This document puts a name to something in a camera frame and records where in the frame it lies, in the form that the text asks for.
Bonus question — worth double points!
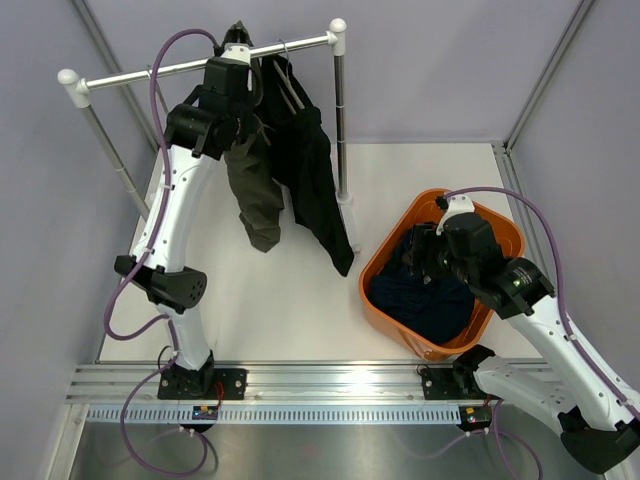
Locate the navy blue shorts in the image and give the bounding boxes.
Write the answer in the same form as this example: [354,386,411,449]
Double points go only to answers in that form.
[367,229,475,344]

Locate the olive green shorts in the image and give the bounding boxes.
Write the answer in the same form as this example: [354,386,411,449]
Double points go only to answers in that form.
[223,116,284,253]

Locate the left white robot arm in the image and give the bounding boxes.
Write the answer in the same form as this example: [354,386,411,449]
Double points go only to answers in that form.
[114,23,256,399]

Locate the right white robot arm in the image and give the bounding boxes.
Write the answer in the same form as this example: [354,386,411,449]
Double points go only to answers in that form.
[411,190,639,474]

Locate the black shorts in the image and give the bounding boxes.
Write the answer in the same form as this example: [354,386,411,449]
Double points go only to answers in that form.
[259,55,355,277]

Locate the orange plastic basket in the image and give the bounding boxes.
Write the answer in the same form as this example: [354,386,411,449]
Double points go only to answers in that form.
[358,187,527,363]

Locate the white clothes rack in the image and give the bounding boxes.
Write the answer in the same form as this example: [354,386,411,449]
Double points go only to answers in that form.
[56,18,364,254]

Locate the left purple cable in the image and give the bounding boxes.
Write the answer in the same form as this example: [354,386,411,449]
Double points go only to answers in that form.
[103,28,221,476]

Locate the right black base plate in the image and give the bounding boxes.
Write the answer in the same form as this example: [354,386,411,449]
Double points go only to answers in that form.
[416,365,488,401]

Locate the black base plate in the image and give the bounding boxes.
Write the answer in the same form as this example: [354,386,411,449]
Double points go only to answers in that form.
[157,367,247,400]
[416,365,488,401]

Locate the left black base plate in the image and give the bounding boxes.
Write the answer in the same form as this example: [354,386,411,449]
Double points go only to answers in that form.
[157,367,247,400]

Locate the aluminium mounting rail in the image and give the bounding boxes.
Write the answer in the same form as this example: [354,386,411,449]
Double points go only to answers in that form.
[64,362,566,405]

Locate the white slotted cable duct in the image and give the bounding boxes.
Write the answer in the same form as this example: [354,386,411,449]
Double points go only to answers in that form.
[87,403,492,425]

